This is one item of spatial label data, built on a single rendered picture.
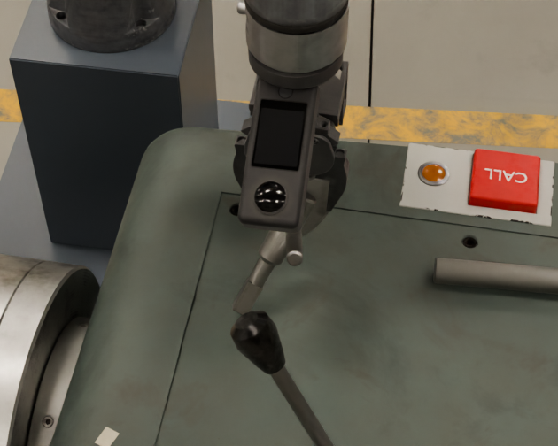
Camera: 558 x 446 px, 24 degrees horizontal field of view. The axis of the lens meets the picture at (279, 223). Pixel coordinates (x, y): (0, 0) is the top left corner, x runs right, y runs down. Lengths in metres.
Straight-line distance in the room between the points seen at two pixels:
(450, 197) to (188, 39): 0.48
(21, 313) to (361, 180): 0.32
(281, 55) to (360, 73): 2.11
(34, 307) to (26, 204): 0.71
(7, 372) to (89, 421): 0.09
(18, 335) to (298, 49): 0.36
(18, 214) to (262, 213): 0.92
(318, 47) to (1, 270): 0.40
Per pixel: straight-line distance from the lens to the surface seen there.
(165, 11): 1.52
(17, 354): 1.10
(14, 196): 1.85
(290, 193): 0.94
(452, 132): 2.93
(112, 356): 1.07
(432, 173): 1.18
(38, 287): 1.15
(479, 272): 1.09
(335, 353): 1.06
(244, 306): 1.07
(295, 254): 0.95
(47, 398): 1.13
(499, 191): 1.16
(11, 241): 1.80
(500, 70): 3.08
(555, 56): 3.14
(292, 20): 0.90
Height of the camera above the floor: 2.15
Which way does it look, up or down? 52 degrees down
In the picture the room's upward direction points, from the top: straight up
